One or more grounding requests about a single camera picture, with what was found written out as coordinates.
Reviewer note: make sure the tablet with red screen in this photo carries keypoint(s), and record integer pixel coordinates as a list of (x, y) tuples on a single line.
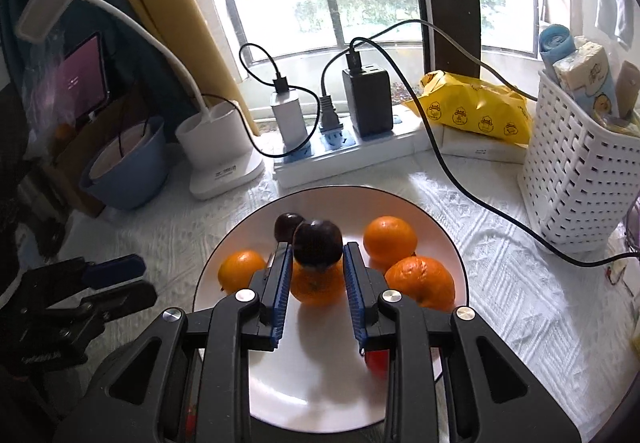
[(80, 73)]

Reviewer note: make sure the white desk lamp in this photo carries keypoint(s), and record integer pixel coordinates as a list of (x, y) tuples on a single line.
[(220, 158)]

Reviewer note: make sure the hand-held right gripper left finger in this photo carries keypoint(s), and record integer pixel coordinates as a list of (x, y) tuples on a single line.
[(281, 293)]

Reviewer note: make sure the white plate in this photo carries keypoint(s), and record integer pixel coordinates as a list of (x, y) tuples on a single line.
[(310, 373)]

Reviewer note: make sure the clear plastic bag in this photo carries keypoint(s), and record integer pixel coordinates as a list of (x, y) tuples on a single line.
[(42, 88)]

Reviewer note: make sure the teal curtain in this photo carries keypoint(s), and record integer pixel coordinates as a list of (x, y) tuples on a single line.
[(145, 78)]

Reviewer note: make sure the white power strip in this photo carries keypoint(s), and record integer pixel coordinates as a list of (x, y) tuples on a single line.
[(350, 155)]

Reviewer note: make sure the tissue pack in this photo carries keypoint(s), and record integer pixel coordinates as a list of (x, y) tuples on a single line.
[(585, 73)]

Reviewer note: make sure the black charger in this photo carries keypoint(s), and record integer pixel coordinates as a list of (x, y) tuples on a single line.
[(367, 103)]

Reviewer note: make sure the cardboard box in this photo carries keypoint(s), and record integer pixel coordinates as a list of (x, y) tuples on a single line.
[(127, 108)]

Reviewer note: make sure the blue bag roll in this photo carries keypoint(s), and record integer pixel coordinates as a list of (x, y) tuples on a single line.
[(557, 43)]

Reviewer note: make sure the black power plug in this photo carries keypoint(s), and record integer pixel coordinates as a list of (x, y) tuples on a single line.
[(330, 115)]

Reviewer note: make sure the white charger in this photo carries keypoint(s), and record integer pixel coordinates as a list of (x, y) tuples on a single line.
[(287, 118)]

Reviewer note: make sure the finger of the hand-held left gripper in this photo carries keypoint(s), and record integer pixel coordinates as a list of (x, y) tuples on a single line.
[(115, 269), (125, 299)]

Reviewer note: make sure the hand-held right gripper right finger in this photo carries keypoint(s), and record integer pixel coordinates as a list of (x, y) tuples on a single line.
[(355, 293)]

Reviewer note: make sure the blue bowl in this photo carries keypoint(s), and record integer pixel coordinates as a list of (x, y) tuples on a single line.
[(130, 188)]

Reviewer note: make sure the red tomato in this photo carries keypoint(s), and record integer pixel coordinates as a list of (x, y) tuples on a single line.
[(377, 364)]

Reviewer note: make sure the white textured tablecloth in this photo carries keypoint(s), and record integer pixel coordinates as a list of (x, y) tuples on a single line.
[(525, 298)]

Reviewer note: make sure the yellow snack bag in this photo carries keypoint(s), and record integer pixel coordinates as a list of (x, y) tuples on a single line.
[(470, 108)]

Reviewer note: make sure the white woven basket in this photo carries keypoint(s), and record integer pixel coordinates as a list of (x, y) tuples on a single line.
[(565, 173)]

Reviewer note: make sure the dark plum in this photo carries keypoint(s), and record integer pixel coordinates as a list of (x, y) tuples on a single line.
[(285, 225), (317, 243)]

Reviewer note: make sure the white tissue box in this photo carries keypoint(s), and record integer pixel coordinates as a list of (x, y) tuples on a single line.
[(480, 150)]

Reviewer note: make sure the brown packet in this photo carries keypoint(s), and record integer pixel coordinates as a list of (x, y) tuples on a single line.
[(627, 88)]

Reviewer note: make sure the orange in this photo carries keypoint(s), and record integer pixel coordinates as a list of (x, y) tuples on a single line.
[(315, 288), (420, 280), (390, 238), (242, 270)]

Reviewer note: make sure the balcony railing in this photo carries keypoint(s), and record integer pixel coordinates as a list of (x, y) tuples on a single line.
[(327, 8)]

